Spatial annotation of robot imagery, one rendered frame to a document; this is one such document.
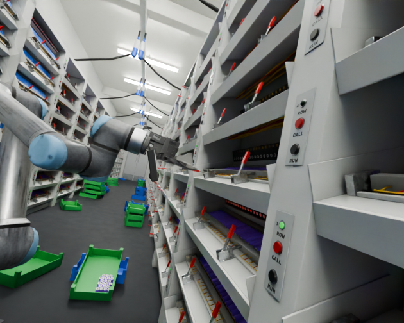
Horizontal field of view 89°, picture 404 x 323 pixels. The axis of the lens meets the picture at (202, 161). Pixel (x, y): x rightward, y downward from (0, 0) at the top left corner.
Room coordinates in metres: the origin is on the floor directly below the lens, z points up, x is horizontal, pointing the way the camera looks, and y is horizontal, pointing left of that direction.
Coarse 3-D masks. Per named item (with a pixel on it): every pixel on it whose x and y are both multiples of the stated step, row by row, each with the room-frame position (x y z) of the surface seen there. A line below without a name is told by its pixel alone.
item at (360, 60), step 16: (336, 32) 0.27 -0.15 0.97; (352, 32) 0.28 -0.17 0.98; (368, 32) 0.29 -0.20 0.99; (384, 32) 0.30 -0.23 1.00; (400, 32) 0.20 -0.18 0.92; (336, 48) 0.27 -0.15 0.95; (352, 48) 0.28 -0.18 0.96; (368, 48) 0.23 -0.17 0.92; (384, 48) 0.22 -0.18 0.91; (400, 48) 0.21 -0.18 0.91; (336, 64) 0.28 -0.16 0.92; (352, 64) 0.25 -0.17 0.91; (368, 64) 0.24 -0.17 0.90; (384, 64) 0.22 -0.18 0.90; (400, 64) 0.21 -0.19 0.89; (352, 80) 0.26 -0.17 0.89; (368, 80) 0.24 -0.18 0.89
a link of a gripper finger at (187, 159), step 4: (176, 156) 0.75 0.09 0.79; (180, 156) 0.75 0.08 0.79; (184, 156) 0.75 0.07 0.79; (188, 156) 0.76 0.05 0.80; (184, 160) 0.75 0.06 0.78; (188, 160) 0.76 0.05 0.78; (176, 164) 0.75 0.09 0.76; (188, 164) 0.75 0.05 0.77; (188, 168) 0.75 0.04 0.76; (192, 168) 0.76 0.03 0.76; (196, 168) 0.78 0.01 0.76
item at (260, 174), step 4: (216, 172) 0.84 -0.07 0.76; (220, 172) 0.81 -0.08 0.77; (224, 172) 0.76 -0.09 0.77; (228, 172) 0.73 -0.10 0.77; (232, 172) 0.70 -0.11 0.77; (236, 172) 0.67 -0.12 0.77; (248, 172) 0.59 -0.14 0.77; (256, 172) 0.55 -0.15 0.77; (260, 172) 0.53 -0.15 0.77; (264, 172) 0.51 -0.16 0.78; (248, 176) 0.60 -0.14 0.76; (252, 176) 0.58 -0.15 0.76; (256, 176) 0.56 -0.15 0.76; (260, 176) 0.53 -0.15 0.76; (264, 176) 0.51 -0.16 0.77
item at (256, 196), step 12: (204, 168) 0.96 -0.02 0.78; (216, 168) 0.98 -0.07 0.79; (204, 180) 0.78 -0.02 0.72; (216, 180) 0.68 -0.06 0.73; (228, 180) 0.64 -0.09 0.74; (264, 180) 0.53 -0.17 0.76; (216, 192) 0.67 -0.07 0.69; (228, 192) 0.56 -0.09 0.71; (240, 192) 0.49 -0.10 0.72; (252, 192) 0.43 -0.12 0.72; (264, 192) 0.39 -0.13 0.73; (252, 204) 0.44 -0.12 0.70; (264, 204) 0.40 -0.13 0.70
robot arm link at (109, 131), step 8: (96, 120) 0.66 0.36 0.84; (104, 120) 0.66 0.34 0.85; (112, 120) 0.68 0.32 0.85; (120, 120) 0.70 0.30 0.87; (96, 128) 0.66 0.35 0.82; (104, 128) 0.66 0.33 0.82; (112, 128) 0.67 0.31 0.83; (120, 128) 0.68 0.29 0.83; (128, 128) 0.69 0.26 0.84; (96, 136) 0.67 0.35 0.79; (104, 136) 0.66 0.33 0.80; (112, 136) 0.67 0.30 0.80; (120, 136) 0.68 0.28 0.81; (128, 136) 0.68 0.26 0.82; (104, 144) 0.67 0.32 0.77; (112, 144) 0.68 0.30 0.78; (120, 144) 0.69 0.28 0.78
